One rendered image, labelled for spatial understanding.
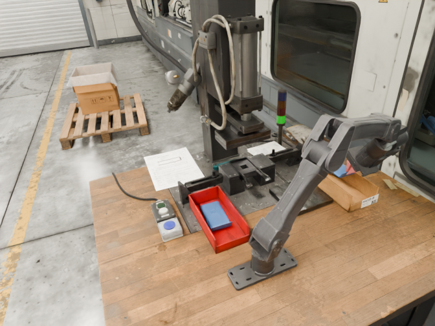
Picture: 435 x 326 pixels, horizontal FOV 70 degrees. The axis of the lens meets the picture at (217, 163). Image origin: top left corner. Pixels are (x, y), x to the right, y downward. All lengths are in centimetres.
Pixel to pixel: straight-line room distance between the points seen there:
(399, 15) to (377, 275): 92
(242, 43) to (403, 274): 80
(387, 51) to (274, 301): 104
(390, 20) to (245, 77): 65
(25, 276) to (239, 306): 186
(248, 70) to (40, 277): 195
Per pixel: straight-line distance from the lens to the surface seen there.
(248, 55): 101
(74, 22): 1014
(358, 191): 128
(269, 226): 84
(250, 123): 108
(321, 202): 116
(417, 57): 130
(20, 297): 241
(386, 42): 146
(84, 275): 232
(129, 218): 118
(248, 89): 104
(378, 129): 95
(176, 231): 104
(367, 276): 99
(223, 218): 109
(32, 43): 1033
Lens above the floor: 164
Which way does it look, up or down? 32 degrees down
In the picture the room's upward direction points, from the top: 4 degrees counter-clockwise
